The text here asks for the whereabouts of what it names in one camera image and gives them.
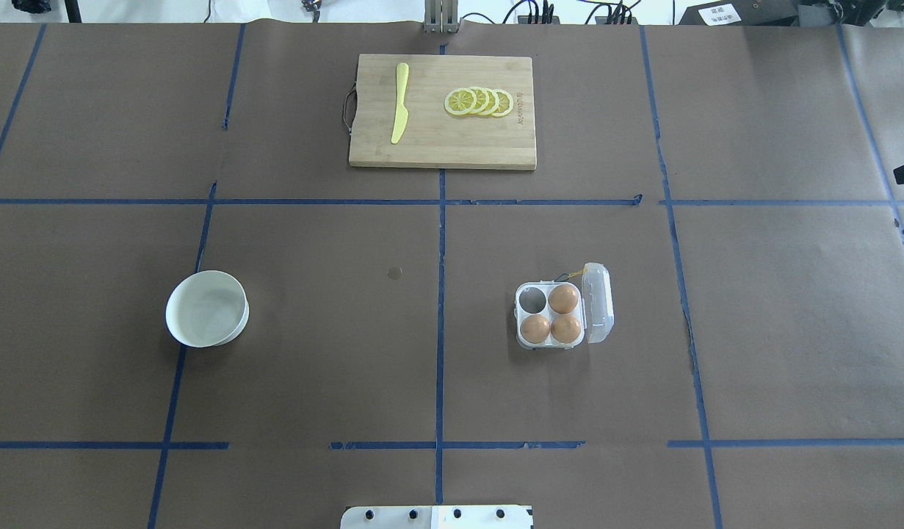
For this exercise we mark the yellow plastic knife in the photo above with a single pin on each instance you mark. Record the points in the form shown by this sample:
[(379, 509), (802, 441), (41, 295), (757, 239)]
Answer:
[(401, 113)]

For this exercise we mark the clear plastic egg carton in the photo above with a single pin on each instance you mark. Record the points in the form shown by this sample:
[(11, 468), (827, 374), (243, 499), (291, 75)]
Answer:
[(595, 309)]

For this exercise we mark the brown egg front carton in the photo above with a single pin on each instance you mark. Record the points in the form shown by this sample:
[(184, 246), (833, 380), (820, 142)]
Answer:
[(566, 329)]

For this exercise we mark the bamboo cutting board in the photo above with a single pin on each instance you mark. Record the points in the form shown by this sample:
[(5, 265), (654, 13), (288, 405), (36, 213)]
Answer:
[(434, 138)]

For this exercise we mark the brown egg from bowl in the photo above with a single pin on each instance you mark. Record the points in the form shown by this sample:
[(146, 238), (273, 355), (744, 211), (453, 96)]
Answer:
[(535, 329)]

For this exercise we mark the lemon slice outermost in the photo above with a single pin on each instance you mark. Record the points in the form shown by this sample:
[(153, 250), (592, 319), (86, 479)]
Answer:
[(504, 103)]

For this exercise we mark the lemon slice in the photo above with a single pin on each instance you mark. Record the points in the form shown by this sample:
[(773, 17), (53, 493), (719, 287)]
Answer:
[(491, 103), (479, 99), (460, 102)]

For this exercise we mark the brown egg carton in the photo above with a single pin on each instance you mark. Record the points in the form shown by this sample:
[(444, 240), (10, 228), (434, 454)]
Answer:
[(564, 298), (566, 329)]

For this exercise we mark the white ceramic bowl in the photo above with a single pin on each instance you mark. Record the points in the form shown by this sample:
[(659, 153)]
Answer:
[(209, 308)]

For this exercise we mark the lemon slice top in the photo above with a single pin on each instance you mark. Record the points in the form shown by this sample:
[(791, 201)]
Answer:
[(460, 102)]

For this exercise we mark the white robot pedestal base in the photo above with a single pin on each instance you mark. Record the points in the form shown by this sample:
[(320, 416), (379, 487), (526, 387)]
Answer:
[(439, 516)]

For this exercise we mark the brown egg rear carton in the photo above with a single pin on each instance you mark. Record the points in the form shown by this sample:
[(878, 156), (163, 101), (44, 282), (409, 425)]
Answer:
[(564, 298)]

